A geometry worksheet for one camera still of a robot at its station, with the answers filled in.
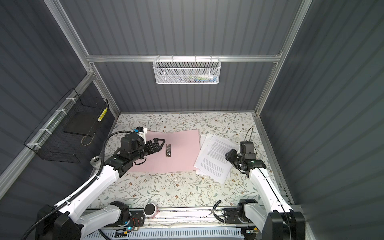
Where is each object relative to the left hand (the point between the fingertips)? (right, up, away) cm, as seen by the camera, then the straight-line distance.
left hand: (160, 142), depth 79 cm
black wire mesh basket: (-46, +7, -4) cm, 46 cm away
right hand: (+39, -9, +5) cm, 40 cm away
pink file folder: (+8, -8, +17) cm, 21 cm away
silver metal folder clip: (+1, -7, +17) cm, 19 cm away
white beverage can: (-34, -10, 0) cm, 36 cm away
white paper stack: (+24, 0, +26) cm, 36 cm away
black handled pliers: (+29, -37, -5) cm, 47 cm away
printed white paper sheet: (+29, -13, +16) cm, 36 cm away
